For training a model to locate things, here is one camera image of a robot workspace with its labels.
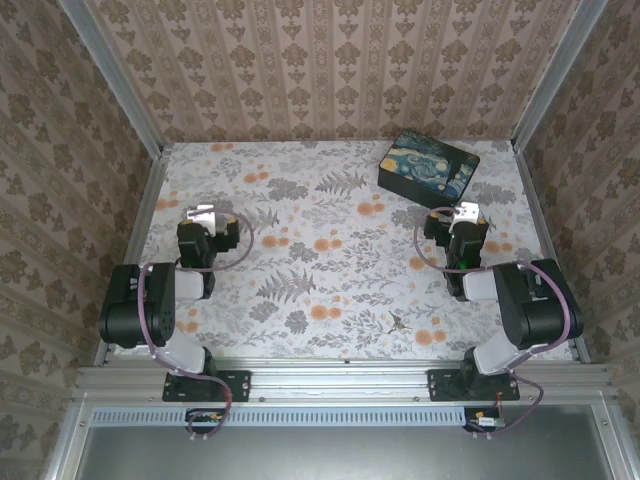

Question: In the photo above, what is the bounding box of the black box starry night lid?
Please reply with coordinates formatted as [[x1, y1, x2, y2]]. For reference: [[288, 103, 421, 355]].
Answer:
[[377, 128, 481, 207]]

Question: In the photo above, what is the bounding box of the floral table cloth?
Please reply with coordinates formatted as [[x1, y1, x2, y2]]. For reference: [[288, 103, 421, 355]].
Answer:
[[113, 139, 576, 361]]

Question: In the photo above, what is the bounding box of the small connector circuit board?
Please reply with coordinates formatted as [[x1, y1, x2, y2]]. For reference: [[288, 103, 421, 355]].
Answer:
[[464, 407, 504, 433], [187, 408, 225, 432]]

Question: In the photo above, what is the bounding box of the grey metal sheet panel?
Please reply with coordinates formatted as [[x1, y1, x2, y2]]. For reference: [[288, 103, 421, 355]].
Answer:
[[79, 403, 619, 480]]

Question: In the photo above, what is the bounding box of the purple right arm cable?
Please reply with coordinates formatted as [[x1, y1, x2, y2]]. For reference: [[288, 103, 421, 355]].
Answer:
[[413, 206, 574, 440]]

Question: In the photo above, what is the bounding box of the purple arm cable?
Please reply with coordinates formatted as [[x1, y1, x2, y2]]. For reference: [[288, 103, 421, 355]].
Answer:
[[413, 206, 574, 440], [138, 208, 255, 442]]

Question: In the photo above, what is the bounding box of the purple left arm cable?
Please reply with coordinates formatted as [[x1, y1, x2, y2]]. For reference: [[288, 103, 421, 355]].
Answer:
[[138, 208, 255, 442]]

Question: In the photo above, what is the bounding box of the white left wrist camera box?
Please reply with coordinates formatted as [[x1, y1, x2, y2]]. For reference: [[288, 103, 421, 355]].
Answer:
[[183, 202, 217, 234]]

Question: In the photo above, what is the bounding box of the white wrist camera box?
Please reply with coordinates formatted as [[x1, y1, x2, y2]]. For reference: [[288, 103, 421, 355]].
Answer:
[[183, 202, 217, 234], [452, 201, 482, 224]]

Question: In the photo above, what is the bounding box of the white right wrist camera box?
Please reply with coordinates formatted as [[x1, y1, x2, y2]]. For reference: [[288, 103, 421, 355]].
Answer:
[[452, 201, 482, 224]]

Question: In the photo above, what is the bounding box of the aluminium table side rail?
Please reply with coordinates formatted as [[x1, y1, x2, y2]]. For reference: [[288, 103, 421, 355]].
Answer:
[[513, 139, 592, 365], [93, 143, 174, 365]]

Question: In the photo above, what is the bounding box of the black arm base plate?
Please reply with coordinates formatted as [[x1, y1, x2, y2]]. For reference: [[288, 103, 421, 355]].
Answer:
[[428, 368, 521, 403], [162, 368, 251, 403]]

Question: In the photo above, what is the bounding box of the aluminium front frame rail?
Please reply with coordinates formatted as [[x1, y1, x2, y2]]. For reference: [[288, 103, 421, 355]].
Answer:
[[73, 360, 617, 405]]

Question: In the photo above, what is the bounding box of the aluminium upright frame post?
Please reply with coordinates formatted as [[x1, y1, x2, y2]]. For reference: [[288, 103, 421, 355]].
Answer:
[[57, 0, 167, 156], [510, 0, 612, 151]]

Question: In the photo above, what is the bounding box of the grey slotted cable duct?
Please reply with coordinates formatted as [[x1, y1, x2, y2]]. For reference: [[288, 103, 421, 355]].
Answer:
[[92, 405, 511, 427]]

